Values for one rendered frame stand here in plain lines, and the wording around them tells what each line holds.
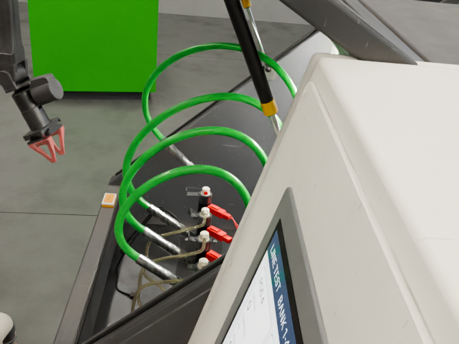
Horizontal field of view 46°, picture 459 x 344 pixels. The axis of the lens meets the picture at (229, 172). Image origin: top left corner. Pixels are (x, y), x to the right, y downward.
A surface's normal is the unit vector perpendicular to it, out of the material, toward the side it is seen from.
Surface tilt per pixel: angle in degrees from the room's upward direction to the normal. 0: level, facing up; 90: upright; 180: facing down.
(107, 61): 90
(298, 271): 76
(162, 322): 90
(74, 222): 0
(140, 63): 90
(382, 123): 0
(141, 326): 90
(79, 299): 0
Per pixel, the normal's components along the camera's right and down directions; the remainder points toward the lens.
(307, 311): -0.94, -0.28
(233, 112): 0.02, 0.48
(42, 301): 0.10, -0.87
